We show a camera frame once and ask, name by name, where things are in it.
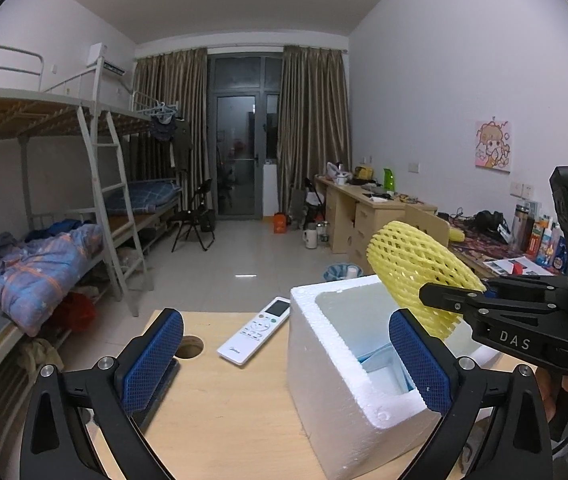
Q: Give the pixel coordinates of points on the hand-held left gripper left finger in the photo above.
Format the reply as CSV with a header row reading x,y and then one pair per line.
x,y
151,360

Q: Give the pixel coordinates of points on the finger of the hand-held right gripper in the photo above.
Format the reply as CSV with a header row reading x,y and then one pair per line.
x,y
529,284
451,297

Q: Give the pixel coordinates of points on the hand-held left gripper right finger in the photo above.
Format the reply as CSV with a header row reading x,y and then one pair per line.
x,y
416,360

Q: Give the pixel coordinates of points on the blue face mask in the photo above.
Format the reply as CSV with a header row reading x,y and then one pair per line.
x,y
381,365

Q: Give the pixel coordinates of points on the yellow foam fruit net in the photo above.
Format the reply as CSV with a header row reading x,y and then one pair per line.
x,y
404,260

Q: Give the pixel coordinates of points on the white foam box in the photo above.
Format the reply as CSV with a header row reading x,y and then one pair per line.
x,y
334,400

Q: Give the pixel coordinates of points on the printed paper sheets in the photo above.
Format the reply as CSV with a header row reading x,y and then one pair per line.
x,y
499,265

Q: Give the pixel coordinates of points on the row of toiletry bottles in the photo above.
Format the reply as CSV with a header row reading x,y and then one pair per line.
x,y
544,240

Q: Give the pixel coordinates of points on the desk with patterned cloth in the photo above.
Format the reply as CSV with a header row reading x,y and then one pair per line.
x,y
484,250

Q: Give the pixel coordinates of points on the yellow foam net on desk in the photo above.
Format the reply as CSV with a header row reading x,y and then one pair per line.
x,y
457,235

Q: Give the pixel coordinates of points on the black headphones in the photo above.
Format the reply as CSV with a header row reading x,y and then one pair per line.
x,y
489,221

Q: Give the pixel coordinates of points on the wooden chair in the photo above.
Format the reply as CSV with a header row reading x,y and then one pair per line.
x,y
429,222

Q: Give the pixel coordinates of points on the red plastic bag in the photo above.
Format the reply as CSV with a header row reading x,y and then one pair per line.
x,y
76,312

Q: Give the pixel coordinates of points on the white remote control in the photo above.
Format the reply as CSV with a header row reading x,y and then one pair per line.
x,y
256,330

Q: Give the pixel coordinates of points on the blue wash basin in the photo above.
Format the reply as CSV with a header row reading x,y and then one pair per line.
x,y
336,273

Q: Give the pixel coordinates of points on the light wooden desk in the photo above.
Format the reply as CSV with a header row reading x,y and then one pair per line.
x,y
344,220

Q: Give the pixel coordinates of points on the green bottle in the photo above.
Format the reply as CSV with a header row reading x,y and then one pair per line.
x,y
389,180

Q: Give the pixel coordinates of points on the blue patterned blanket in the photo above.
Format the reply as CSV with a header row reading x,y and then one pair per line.
x,y
48,270

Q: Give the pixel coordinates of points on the black folding chair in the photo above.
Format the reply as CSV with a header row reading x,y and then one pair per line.
x,y
198,217

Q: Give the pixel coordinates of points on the yellow box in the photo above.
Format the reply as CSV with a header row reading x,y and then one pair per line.
x,y
364,173

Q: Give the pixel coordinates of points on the white jug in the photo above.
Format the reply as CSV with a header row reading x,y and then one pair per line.
x,y
310,237

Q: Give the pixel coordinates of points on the white kettle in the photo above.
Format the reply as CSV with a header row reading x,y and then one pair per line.
x,y
339,174

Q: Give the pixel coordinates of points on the orange bag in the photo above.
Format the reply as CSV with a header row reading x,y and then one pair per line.
x,y
281,224

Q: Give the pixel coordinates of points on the hanging dark clothes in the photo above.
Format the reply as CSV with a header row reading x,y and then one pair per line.
x,y
171,140

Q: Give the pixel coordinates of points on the brown curtain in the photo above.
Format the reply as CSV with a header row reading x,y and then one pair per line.
x,y
171,110
314,120

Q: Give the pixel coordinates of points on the white metal bunk bed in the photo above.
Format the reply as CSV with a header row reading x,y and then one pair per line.
x,y
13,110
128,125

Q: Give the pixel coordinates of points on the glass balcony door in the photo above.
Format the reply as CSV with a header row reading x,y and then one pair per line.
x,y
244,135

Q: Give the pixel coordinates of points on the white air conditioner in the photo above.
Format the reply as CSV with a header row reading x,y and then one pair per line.
x,y
106,60

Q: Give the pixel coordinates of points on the white wall socket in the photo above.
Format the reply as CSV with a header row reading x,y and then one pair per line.
x,y
521,189

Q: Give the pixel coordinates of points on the white light switch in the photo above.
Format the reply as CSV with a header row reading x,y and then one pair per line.
x,y
413,167

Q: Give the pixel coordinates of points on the pink cartoon wall poster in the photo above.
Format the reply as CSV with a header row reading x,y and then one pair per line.
x,y
493,145

